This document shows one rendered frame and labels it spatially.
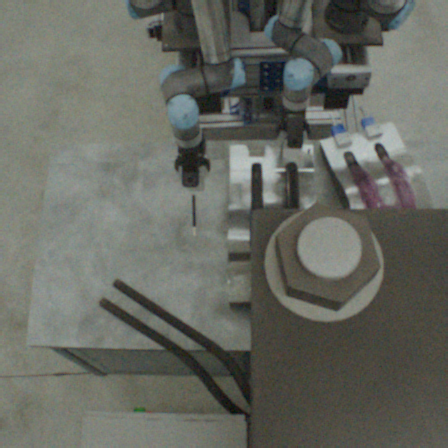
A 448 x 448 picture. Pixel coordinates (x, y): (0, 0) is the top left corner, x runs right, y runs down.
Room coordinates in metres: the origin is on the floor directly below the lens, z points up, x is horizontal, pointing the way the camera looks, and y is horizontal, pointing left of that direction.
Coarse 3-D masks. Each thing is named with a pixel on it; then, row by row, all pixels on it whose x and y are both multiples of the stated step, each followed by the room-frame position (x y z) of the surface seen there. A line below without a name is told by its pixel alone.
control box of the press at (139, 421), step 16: (96, 416) 0.10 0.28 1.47; (112, 416) 0.10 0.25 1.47; (128, 416) 0.10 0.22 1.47; (144, 416) 0.10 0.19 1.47; (160, 416) 0.10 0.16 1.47; (176, 416) 0.09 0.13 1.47; (192, 416) 0.09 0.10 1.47; (208, 416) 0.09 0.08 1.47; (224, 416) 0.09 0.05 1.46; (240, 416) 0.08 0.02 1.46; (96, 432) 0.08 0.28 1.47; (112, 432) 0.07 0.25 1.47; (128, 432) 0.07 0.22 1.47; (144, 432) 0.07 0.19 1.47; (160, 432) 0.07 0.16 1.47; (176, 432) 0.06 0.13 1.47; (192, 432) 0.06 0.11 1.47; (208, 432) 0.06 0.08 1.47; (224, 432) 0.06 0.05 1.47; (240, 432) 0.05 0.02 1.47
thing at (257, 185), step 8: (256, 168) 0.87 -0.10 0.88; (288, 168) 0.85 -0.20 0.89; (296, 168) 0.85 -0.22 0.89; (256, 176) 0.84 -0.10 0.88; (288, 176) 0.83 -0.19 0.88; (296, 176) 0.82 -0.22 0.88; (256, 184) 0.81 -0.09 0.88; (288, 184) 0.80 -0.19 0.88; (296, 184) 0.80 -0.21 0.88; (256, 192) 0.79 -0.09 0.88; (288, 192) 0.78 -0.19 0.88; (296, 192) 0.77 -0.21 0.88; (256, 200) 0.76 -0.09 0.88; (288, 200) 0.75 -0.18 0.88; (296, 200) 0.75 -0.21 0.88; (256, 208) 0.73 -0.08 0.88; (288, 208) 0.72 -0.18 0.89; (296, 208) 0.72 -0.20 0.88
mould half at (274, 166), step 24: (240, 168) 0.87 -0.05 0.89; (264, 168) 0.86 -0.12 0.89; (312, 168) 0.84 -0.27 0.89; (240, 192) 0.79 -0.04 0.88; (264, 192) 0.78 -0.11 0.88; (312, 192) 0.77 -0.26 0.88; (240, 216) 0.70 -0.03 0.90; (240, 240) 0.62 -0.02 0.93; (240, 264) 0.57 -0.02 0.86; (240, 288) 0.50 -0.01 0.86
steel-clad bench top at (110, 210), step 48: (96, 144) 1.07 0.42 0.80; (144, 144) 1.05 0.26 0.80; (240, 144) 1.01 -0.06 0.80; (432, 144) 0.94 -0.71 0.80; (48, 192) 0.91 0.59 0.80; (96, 192) 0.89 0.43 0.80; (144, 192) 0.87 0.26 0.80; (192, 192) 0.85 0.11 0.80; (336, 192) 0.80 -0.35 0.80; (432, 192) 0.76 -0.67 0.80; (48, 240) 0.74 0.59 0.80; (96, 240) 0.72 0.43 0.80; (144, 240) 0.70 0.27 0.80; (192, 240) 0.69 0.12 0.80; (48, 288) 0.58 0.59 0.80; (96, 288) 0.56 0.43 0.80; (144, 288) 0.55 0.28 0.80; (192, 288) 0.53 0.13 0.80; (48, 336) 0.42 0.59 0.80; (96, 336) 0.41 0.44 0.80; (144, 336) 0.40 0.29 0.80; (240, 336) 0.37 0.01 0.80
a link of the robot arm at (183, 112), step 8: (176, 96) 0.88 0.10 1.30; (184, 96) 0.87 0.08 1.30; (168, 104) 0.88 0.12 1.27; (176, 104) 0.85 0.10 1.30; (184, 104) 0.85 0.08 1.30; (192, 104) 0.85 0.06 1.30; (168, 112) 0.84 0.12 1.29; (176, 112) 0.83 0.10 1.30; (184, 112) 0.82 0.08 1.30; (192, 112) 0.82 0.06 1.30; (176, 120) 0.81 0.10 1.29; (184, 120) 0.81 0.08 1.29; (192, 120) 0.82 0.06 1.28; (176, 128) 0.82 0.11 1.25; (184, 128) 0.81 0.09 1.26; (192, 128) 0.81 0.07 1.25; (200, 128) 0.84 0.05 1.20; (176, 136) 0.82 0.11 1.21; (184, 136) 0.81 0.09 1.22; (192, 136) 0.81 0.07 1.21
